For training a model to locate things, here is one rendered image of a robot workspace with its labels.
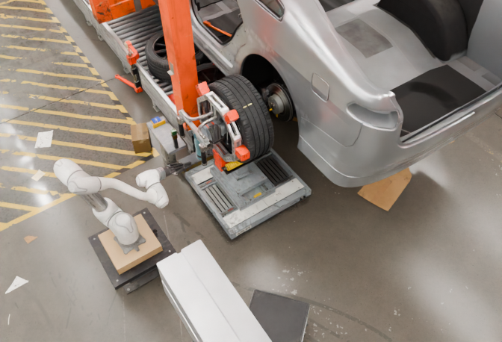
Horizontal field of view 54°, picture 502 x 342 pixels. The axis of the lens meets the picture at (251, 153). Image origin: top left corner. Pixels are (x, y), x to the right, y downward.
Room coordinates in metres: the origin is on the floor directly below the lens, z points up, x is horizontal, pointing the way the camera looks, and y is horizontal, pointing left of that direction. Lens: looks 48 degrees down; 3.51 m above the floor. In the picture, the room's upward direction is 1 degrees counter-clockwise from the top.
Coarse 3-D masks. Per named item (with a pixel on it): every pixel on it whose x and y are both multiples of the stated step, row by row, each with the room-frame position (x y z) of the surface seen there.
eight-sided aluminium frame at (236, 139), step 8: (200, 96) 2.79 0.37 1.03; (208, 96) 2.69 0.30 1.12; (216, 96) 2.69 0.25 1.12; (200, 104) 2.82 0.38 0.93; (216, 104) 2.61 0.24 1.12; (200, 112) 2.81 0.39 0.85; (224, 112) 2.53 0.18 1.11; (200, 120) 2.82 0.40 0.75; (224, 120) 2.50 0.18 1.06; (232, 136) 2.42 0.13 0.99; (240, 136) 2.43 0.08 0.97; (216, 144) 2.70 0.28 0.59; (232, 144) 2.42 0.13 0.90; (240, 144) 2.42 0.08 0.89; (224, 152) 2.62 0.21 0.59; (232, 152) 2.42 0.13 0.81; (224, 160) 2.53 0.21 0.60; (232, 160) 2.43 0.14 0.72
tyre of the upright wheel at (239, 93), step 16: (224, 80) 2.84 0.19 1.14; (240, 80) 2.81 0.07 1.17; (224, 96) 2.65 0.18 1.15; (240, 96) 2.63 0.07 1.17; (256, 96) 2.65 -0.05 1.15; (208, 112) 2.88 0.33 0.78; (240, 112) 2.52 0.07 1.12; (256, 112) 2.56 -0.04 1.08; (240, 128) 2.48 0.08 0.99; (256, 128) 2.48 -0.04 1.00; (272, 128) 2.53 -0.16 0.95; (256, 144) 2.43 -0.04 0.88; (272, 144) 2.51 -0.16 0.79
